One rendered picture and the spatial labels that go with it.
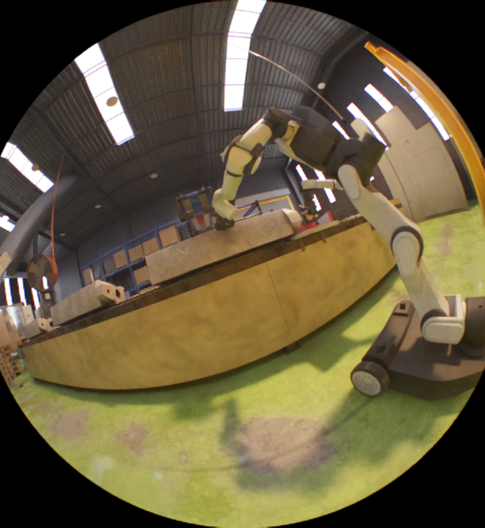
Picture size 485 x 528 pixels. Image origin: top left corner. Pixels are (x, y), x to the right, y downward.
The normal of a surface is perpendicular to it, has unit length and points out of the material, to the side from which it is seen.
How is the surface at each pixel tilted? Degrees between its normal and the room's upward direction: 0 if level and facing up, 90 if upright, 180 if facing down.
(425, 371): 0
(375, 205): 110
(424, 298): 90
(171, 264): 80
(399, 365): 0
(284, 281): 90
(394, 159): 90
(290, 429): 0
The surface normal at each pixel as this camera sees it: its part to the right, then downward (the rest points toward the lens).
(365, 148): -0.64, 0.62
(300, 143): -0.73, 0.35
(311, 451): -0.35, -0.94
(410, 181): -0.93, 0.34
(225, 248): 0.09, -0.20
